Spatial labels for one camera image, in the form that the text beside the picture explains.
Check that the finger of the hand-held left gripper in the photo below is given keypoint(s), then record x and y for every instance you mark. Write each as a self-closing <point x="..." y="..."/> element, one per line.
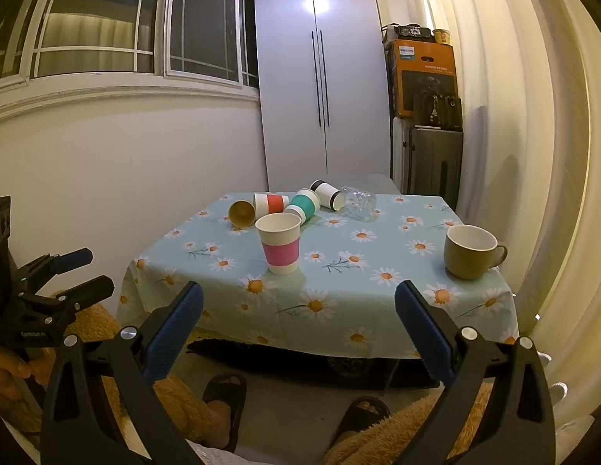
<point x="87" y="290"/>
<point x="72" y="257"/>

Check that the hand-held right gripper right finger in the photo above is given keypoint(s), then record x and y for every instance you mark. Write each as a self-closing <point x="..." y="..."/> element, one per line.
<point x="426" y="334"/>

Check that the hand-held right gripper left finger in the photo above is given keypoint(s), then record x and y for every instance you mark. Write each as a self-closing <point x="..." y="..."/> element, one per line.
<point x="177" y="334"/>

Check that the pink band paper cup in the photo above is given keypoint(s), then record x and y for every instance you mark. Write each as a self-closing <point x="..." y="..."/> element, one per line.
<point x="280" y="252"/>

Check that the tan paper cup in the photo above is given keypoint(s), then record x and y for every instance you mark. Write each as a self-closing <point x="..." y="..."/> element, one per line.
<point x="242" y="213"/>

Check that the clear plastic cup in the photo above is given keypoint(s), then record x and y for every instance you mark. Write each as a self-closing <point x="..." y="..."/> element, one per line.
<point x="358" y="203"/>

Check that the red band paper cup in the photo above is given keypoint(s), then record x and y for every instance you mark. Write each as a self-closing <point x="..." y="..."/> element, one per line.
<point x="276" y="203"/>

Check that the black band paper cup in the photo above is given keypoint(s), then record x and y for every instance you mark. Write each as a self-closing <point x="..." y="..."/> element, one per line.
<point x="327" y="194"/>

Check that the teal band paper cup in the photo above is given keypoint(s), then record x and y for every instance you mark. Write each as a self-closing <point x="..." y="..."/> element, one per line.
<point x="305" y="203"/>

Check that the instant noodle cup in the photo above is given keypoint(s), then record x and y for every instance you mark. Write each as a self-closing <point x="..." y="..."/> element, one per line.
<point x="441" y="36"/>

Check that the person's left hand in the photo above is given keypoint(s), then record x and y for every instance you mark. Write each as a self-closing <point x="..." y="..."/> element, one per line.
<point x="5" y="373"/>

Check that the black slipper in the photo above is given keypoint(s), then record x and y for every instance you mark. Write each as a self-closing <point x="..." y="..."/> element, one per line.
<point x="227" y="387"/>
<point x="358" y="421"/>

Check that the fuzzy tan pants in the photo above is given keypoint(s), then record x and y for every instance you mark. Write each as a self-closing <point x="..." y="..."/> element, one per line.
<point x="184" y="411"/>

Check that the brown ceramic mug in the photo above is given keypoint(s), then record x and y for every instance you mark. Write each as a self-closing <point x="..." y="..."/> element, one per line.
<point x="467" y="261"/>

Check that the daisy print tablecloth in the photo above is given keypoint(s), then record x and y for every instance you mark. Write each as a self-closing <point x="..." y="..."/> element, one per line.
<point x="329" y="290"/>

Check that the grey suitcase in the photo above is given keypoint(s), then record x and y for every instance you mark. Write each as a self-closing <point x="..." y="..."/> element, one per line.
<point x="433" y="160"/>

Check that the black bag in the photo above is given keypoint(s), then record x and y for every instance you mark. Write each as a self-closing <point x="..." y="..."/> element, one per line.
<point x="438" y="111"/>

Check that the cream curtain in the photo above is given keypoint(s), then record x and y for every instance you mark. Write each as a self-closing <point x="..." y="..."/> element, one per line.
<point x="513" y="106"/>

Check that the white framed window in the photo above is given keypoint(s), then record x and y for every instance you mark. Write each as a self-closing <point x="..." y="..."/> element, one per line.
<point x="160" y="19"/>

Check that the orange cardboard box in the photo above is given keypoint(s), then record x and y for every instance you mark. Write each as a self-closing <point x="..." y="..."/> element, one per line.
<point x="421" y="58"/>

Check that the white wardrobe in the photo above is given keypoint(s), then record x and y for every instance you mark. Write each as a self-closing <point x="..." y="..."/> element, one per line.
<point x="290" y="82"/>

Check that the black device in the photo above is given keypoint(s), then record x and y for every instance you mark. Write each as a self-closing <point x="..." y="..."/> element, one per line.
<point x="411" y="31"/>

